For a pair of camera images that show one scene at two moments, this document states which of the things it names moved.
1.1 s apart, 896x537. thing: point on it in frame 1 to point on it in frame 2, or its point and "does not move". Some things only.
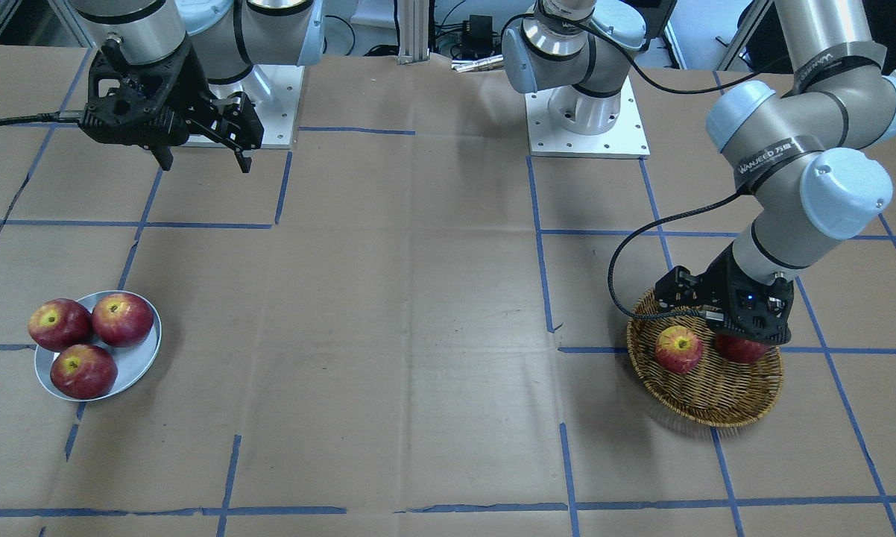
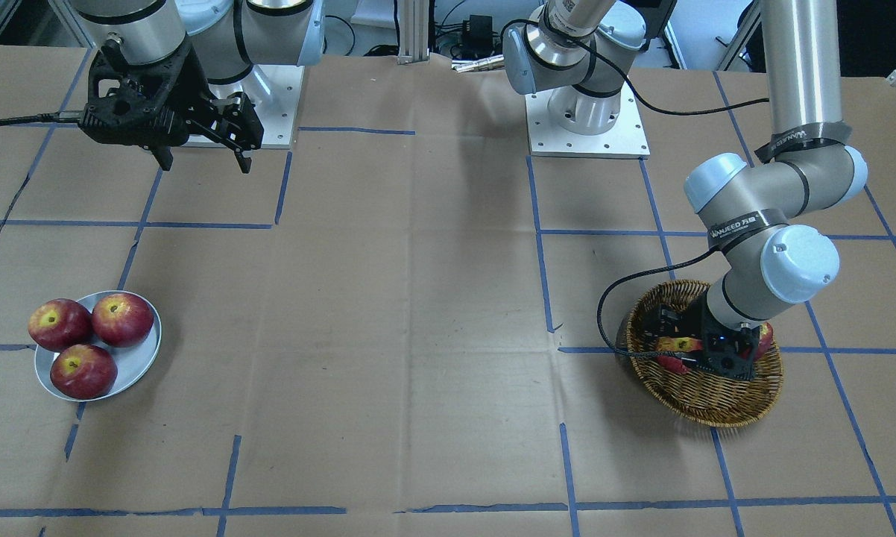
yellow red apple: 678,348 does not move
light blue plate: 131,361 does not move
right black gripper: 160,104 does not move
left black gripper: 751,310 to 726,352
